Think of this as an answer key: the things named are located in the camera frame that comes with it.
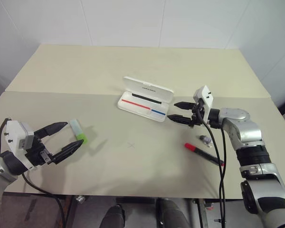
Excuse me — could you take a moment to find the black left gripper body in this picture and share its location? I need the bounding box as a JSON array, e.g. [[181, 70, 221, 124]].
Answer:
[[25, 135, 57, 168]]

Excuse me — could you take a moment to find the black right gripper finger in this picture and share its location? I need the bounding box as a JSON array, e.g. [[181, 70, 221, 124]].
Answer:
[[173, 101, 195, 110], [167, 114, 193, 125]]

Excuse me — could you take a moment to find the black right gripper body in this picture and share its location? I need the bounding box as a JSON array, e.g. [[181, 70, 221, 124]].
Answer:
[[188, 99, 207, 129]]

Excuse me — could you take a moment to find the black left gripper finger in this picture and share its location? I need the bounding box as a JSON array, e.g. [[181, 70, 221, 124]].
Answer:
[[52, 139, 85, 165], [35, 122, 69, 143]]

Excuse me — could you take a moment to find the glue stick with green cap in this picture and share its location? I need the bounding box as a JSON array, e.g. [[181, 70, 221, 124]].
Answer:
[[70, 119, 88, 144]]

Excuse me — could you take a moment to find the black marker with red cap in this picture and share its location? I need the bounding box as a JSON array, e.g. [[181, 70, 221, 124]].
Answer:
[[184, 142, 225, 166]]

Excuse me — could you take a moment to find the white plastic pencil case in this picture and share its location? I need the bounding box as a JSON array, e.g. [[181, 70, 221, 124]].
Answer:
[[117, 76, 174, 123]]

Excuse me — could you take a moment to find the dark rounded shape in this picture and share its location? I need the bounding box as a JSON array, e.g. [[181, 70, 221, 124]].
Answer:
[[102, 204, 126, 228], [156, 198, 193, 228]]

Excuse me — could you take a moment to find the grey metal table leg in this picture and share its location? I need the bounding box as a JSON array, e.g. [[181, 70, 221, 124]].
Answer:
[[192, 199, 215, 228]]

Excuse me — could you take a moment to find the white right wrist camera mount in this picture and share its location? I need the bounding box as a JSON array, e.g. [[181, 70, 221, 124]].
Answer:
[[192, 85, 215, 123]]

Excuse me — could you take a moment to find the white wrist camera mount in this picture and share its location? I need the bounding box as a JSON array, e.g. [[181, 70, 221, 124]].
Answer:
[[192, 85, 215, 123], [3, 120, 38, 171]]

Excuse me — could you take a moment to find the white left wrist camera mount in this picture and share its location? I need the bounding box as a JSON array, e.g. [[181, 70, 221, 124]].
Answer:
[[3, 120, 38, 171]]

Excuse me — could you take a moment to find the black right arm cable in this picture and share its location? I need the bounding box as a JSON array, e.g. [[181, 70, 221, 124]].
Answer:
[[196, 103, 228, 228]]

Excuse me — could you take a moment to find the black table frame bar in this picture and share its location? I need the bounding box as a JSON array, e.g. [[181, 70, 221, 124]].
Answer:
[[116, 197, 157, 205]]

